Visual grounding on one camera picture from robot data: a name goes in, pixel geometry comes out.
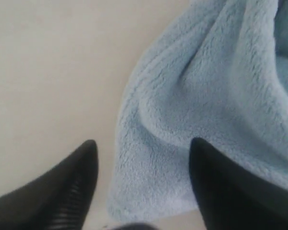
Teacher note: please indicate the light blue fluffy towel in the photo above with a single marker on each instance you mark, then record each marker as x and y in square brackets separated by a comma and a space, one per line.
[218, 72]

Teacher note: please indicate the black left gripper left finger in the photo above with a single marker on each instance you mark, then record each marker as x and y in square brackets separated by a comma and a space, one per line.
[57, 200]

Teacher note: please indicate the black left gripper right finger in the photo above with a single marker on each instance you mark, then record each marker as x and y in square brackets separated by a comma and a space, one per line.
[231, 198]

